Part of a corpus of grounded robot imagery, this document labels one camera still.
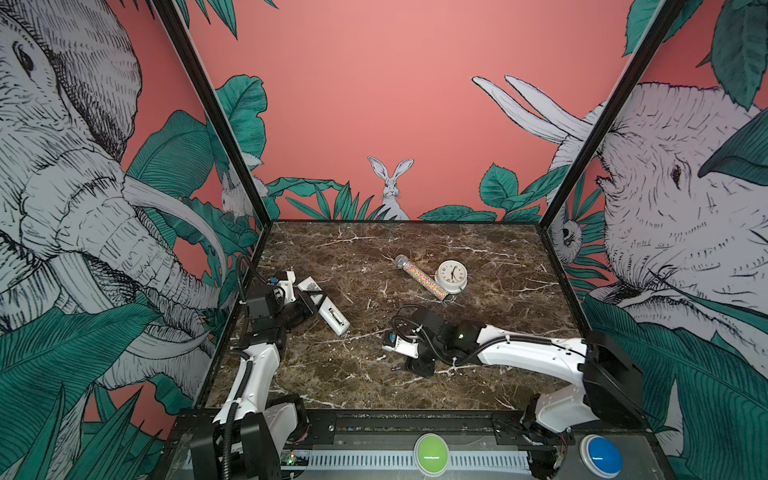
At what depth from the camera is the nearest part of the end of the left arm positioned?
0.70 metres

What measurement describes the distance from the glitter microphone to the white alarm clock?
0.01 m

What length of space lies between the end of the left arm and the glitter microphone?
1.35 ft

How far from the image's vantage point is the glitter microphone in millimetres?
1001

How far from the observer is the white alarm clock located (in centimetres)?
100

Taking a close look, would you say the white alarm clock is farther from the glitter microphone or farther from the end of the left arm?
the end of the left arm
